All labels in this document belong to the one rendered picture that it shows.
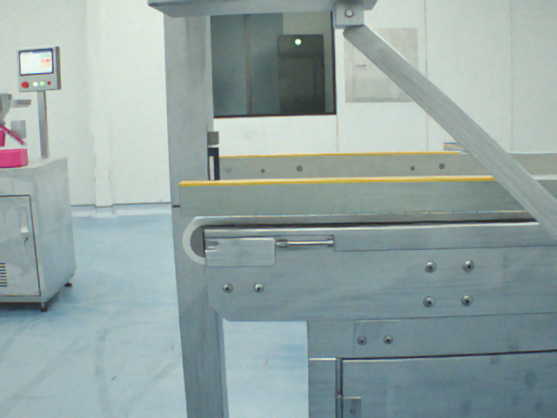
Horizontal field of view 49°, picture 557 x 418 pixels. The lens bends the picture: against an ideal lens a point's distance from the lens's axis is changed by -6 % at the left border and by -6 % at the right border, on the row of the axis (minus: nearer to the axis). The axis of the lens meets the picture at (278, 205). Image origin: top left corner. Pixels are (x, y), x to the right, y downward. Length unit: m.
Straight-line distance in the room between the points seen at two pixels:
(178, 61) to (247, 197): 0.35
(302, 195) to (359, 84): 5.27
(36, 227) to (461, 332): 2.78
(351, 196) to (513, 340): 0.26
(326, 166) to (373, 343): 0.29
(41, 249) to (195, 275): 2.41
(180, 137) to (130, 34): 5.11
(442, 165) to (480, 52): 5.32
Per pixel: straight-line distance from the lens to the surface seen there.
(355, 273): 0.65
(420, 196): 0.64
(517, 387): 0.79
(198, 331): 0.99
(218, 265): 0.65
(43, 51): 3.64
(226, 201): 0.64
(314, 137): 5.89
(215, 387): 1.03
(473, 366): 0.76
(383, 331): 0.72
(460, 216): 0.67
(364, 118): 5.94
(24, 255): 3.37
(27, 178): 3.29
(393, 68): 0.61
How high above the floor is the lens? 1.06
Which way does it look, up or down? 10 degrees down
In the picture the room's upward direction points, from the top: 2 degrees counter-clockwise
